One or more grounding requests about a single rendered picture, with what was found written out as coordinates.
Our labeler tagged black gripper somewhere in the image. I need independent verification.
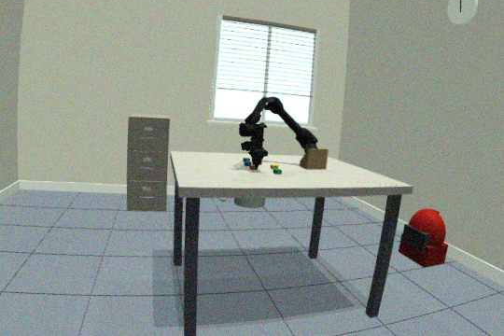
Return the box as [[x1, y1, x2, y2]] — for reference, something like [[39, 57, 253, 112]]
[[246, 136, 268, 169]]

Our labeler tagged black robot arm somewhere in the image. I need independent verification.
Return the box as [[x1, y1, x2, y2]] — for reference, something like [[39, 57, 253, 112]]
[[239, 96, 317, 153]]

